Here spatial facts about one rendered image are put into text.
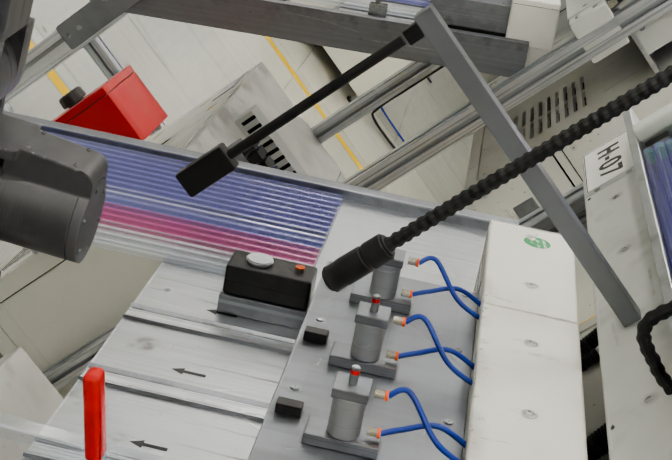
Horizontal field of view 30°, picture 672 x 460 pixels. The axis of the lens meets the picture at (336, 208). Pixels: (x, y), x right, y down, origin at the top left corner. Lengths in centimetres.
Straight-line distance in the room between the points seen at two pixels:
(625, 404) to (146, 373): 37
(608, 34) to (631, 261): 103
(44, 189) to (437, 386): 32
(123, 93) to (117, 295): 67
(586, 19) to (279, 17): 51
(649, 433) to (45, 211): 41
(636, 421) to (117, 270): 163
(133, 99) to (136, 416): 94
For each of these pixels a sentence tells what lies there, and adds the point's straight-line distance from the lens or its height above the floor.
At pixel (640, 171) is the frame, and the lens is 115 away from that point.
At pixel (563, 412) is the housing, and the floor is 129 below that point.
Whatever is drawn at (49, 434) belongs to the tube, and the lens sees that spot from 89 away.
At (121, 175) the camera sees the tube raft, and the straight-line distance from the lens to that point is 133.
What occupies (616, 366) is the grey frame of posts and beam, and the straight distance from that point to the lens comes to 94.
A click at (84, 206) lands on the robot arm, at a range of 79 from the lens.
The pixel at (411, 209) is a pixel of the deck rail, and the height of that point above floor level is 113.
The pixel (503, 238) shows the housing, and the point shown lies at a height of 125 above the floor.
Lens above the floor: 151
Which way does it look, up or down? 19 degrees down
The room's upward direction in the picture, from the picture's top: 58 degrees clockwise
